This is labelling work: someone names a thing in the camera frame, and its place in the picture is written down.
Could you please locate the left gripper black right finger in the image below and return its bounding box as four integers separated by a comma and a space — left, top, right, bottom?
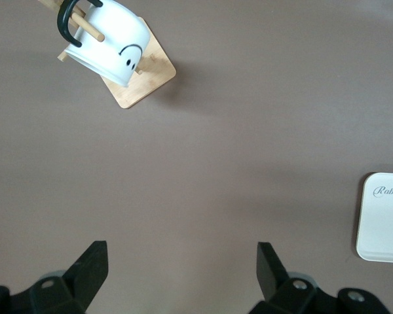
250, 241, 389, 314

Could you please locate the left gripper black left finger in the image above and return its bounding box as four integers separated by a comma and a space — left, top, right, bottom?
0, 241, 109, 314

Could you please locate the white smiley mug black handle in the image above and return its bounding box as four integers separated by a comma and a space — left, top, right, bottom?
56, 0, 151, 88

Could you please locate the wooden cup rack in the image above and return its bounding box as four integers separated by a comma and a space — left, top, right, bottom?
37, 0, 178, 110

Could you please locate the white rectangular rabbit tray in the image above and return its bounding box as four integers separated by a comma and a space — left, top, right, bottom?
355, 172, 393, 264

